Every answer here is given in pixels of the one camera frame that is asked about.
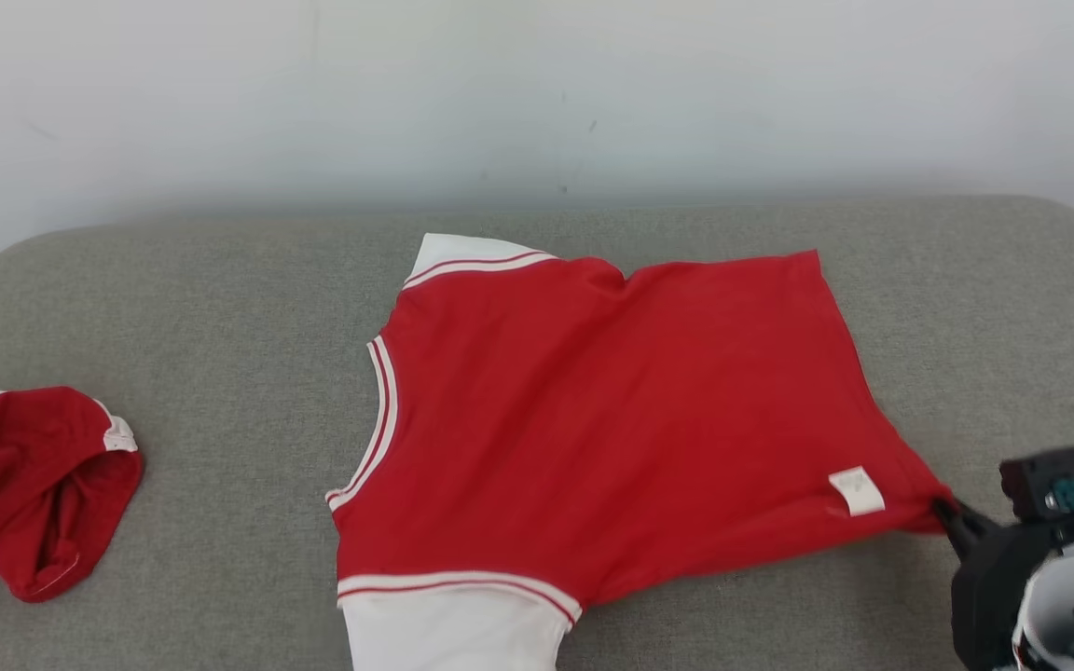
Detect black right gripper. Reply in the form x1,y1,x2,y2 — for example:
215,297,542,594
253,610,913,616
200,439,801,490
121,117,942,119
930,499,1074,671

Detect red shirt with white sleeves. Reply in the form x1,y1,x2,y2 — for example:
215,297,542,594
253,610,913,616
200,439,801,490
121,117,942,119
324,233,957,671

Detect red shorts with white stripe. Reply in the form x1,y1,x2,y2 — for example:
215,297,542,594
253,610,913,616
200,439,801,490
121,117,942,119
0,385,145,604

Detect grey fabric sofa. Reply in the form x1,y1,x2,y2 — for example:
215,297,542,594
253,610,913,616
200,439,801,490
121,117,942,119
0,194,1074,671

